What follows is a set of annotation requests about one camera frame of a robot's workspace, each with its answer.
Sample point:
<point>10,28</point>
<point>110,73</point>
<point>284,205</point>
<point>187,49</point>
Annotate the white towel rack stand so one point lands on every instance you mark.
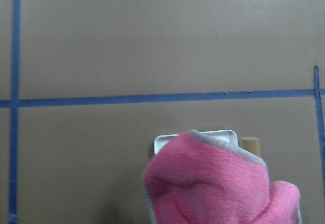
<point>250,144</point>

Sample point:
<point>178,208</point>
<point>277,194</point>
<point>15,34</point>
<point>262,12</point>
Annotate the pink microfibre cloth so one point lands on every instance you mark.
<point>198,179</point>

